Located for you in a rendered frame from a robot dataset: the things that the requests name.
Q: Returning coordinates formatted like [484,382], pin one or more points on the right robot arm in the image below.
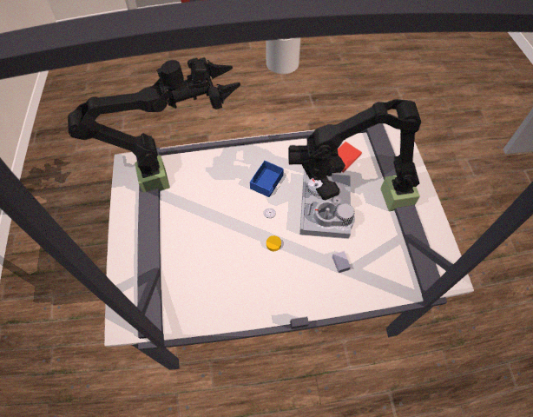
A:
[328,138]

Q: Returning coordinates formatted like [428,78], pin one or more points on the short yellow cylinder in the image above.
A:
[273,243]

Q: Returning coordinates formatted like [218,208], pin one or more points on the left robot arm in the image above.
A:
[83,126]

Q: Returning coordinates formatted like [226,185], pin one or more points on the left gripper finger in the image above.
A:
[217,70]
[226,90]

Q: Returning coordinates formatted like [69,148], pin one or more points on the red flat block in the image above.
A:
[348,154]

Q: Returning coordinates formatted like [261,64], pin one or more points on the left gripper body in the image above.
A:
[214,93]

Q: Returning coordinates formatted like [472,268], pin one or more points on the blue open-top box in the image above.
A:
[267,175]

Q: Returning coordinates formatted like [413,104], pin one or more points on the grey gear with red arrow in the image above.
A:
[312,185]

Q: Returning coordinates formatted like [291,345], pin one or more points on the grey flat washer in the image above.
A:
[270,210]

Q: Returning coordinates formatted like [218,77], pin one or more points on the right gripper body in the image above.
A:
[326,190]

